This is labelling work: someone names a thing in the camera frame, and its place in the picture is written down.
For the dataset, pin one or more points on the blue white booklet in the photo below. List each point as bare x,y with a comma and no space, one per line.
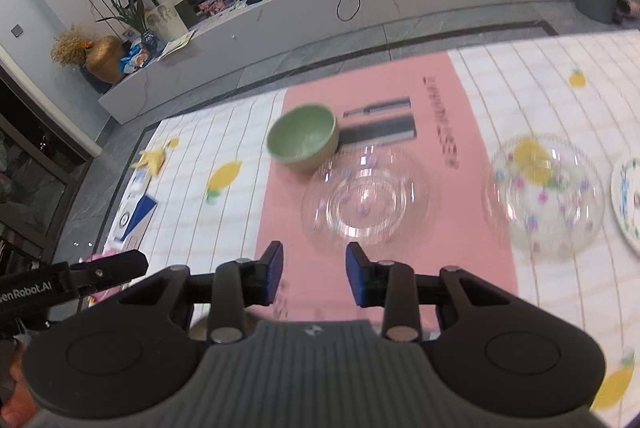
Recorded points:
137,213

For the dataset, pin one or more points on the pink box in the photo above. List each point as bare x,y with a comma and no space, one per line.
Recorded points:
211,4

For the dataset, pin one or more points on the person's left hand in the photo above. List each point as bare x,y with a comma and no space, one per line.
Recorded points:
17,383

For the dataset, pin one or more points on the floral clear glass bowl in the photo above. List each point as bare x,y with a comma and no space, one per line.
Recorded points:
545,195

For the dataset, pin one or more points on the yellow banana peel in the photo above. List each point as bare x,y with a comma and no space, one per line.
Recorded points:
151,160

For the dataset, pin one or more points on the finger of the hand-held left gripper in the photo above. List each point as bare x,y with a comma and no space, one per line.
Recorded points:
110,270

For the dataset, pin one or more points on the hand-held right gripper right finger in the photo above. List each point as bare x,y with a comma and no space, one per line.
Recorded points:
356,275

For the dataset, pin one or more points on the pink packet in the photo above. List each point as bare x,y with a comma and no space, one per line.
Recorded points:
97,258

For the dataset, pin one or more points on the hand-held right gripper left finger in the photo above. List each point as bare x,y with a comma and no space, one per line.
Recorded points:
272,275

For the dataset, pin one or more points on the white marble tv cabinet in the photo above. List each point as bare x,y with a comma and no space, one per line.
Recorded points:
300,30

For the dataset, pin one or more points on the checked lemon tablecloth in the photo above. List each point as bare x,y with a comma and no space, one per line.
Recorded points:
225,208

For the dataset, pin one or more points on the pink printed placemat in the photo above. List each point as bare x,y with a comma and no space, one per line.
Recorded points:
450,228

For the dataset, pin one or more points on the white printed pot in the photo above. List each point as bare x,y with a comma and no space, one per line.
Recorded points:
162,21

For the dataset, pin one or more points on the green ceramic bowl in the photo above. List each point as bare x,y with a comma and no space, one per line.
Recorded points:
302,137

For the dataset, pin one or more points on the dried flower bunch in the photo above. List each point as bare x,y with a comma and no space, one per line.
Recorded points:
70,47

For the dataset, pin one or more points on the open booklet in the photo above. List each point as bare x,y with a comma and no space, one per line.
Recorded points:
177,43

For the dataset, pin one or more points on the pink slippers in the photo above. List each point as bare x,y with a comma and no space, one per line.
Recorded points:
629,7

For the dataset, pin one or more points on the golden vase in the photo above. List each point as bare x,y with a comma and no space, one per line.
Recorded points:
104,57

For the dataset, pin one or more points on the wall switch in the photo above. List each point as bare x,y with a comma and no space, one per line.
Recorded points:
17,30

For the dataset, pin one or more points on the white printed plate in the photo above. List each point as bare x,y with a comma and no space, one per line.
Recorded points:
629,203

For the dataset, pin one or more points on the blue snack packet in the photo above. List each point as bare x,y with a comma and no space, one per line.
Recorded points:
134,56

